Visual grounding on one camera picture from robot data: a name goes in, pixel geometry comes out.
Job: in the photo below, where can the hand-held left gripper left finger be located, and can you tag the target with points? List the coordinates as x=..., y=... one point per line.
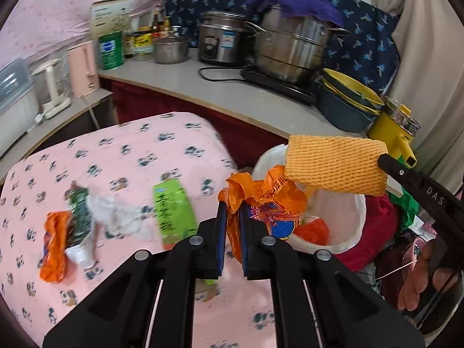
x=221, y=239

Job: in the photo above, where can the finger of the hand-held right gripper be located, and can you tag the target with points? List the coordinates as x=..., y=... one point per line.
x=395, y=168

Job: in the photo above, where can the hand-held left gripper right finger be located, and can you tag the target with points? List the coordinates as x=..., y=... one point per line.
x=246, y=239

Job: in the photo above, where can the orange plastic bag blue print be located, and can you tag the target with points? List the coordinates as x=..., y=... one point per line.
x=275, y=195

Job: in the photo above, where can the orange foam fruit net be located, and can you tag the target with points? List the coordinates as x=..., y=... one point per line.
x=333, y=163

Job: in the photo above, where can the white bin with liner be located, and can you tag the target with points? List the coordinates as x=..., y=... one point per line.
x=340, y=221

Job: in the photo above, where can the person's right hand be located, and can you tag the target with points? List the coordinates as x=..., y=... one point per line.
x=417, y=279

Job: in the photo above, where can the green cloth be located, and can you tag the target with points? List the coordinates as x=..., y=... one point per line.
x=406, y=203

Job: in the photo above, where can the yellow pot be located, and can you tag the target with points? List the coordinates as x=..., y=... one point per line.
x=384, y=130

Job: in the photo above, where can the green carton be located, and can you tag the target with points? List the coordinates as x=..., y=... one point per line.
x=174, y=210

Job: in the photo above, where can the red cloth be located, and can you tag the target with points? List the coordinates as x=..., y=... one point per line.
x=373, y=232

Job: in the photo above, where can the stack of blue yellow bowls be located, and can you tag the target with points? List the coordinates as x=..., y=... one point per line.
x=344, y=105

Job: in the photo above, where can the white tissue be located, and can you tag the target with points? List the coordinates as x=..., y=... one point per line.
x=116, y=214

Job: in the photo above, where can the beige curtain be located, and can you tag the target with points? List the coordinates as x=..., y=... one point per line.
x=424, y=61

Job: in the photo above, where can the black induction cooker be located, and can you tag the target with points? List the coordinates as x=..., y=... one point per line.
x=282, y=87

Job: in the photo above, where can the white paper piece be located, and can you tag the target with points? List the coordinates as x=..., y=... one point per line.
x=81, y=252

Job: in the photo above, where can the dark green snack packet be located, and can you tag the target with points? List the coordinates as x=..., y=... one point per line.
x=79, y=210

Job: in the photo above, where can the large steel steamer pot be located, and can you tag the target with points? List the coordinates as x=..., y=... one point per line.
x=293, y=50

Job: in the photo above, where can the orange snack wrapper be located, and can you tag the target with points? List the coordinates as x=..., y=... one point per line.
x=54, y=246

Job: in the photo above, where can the wooden side table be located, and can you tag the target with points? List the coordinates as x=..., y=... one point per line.
x=79, y=108

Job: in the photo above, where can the purple cloth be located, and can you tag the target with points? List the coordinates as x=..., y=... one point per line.
x=301, y=0

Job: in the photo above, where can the small steel pot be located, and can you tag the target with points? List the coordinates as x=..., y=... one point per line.
x=170, y=50

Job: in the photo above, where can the steel rice cooker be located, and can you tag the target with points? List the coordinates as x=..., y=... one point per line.
x=221, y=40

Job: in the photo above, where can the yellow lid jar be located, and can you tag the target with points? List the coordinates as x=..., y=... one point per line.
x=144, y=43

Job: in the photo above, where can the dark glass jar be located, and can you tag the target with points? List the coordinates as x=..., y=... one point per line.
x=129, y=45

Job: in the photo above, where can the green tin can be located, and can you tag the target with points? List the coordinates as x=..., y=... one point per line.
x=111, y=50

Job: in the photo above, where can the small sauce bottle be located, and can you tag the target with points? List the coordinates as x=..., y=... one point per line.
x=167, y=27

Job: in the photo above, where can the pink electric kettle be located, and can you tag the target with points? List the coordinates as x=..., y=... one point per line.
x=83, y=69

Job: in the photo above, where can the dark soy sauce bottle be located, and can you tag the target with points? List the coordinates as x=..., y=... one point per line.
x=157, y=25

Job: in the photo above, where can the white glass kettle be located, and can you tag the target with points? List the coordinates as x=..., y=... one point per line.
x=52, y=87

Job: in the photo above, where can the dark blue printed cloth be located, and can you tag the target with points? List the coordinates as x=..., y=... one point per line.
x=188, y=3

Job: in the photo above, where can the white cardboard box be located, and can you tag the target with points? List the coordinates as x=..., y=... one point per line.
x=110, y=16

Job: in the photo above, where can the plastic dish rack with lid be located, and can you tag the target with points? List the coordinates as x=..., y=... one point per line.
x=16, y=94

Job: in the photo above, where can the pink dotted cloth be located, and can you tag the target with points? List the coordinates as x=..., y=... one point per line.
x=54, y=7

